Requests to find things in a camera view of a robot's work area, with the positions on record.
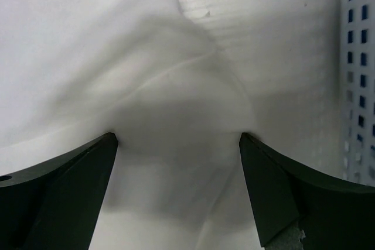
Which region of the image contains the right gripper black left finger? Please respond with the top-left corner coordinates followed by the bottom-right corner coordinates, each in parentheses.
top-left (1, 133), bottom-right (118, 250)

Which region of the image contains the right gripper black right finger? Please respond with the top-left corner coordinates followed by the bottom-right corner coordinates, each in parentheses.
top-left (239, 133), bottom-right (374, 249)

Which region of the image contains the white cartoon print t-shirt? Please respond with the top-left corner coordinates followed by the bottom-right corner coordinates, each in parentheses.
top-left (1, 0), bottom-right (254, 249)

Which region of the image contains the white plastic laundry basket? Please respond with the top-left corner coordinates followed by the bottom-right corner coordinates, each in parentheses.
top-left (340, 0), bottom-right (374, 186)

